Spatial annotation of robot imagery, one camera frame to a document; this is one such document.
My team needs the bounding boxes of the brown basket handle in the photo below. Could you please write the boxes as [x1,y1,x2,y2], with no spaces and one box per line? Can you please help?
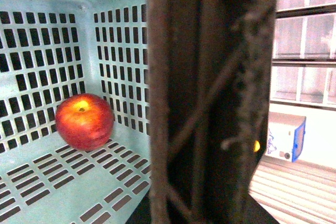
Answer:
[147,0,276,223]

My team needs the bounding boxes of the glass door refrigerator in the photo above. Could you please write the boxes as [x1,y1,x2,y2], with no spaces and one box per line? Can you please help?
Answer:
[271,0,335,110]

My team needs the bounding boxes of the light blue plastic basket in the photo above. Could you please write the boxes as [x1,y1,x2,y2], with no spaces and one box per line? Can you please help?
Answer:
[0,0,153,224]

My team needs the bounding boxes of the red yellow apple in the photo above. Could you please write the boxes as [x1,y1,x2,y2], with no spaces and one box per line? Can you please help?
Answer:
[55,93,114,151]

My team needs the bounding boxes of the yellow lemon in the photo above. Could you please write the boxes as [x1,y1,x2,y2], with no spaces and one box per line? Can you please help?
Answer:
[254,140,260,152]

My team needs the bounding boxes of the white blue chest freezer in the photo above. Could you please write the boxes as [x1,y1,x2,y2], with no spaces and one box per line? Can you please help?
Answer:
[265,111,307,163]

